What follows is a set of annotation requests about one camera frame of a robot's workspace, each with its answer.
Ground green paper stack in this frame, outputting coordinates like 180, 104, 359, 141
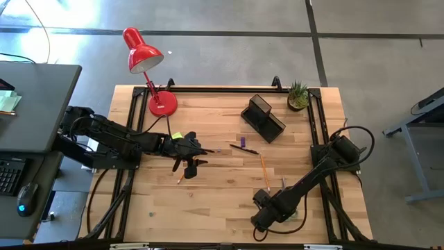
0, 89, 22, 113

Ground black mesh desk organizer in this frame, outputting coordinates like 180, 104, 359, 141
240, 94, 287, 144

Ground green-handled scissors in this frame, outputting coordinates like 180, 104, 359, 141
280, 174, 300, 220

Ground black pen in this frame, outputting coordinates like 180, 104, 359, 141
229, 143, 259, 155

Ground white metal bracket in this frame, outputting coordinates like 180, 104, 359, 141
304, 244, 343, 250
110, 242, 150, 250

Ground black aluminium table frame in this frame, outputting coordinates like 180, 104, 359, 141
83, 76, 374, 244

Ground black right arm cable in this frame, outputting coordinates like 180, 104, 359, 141
253, 125, 376, 243

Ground grey side desk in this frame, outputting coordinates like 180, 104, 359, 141
0, 61, 83, 240

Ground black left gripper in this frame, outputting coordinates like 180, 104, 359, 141
162, 131, 210, 180

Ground red desk lamp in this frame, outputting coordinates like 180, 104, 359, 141
122, 26, 178, 118

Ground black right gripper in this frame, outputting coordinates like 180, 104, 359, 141
250, 189, 289, 230

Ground blue-grey metal table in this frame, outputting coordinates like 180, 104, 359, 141
382, 86, 444, 205

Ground black keyboard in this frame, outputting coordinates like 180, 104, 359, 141
0, 158, 27, 197

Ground black computer mouse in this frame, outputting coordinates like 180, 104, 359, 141
16, 182, 40, 218

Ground potted succulent plant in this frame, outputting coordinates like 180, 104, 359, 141
287, 80, 310, 113

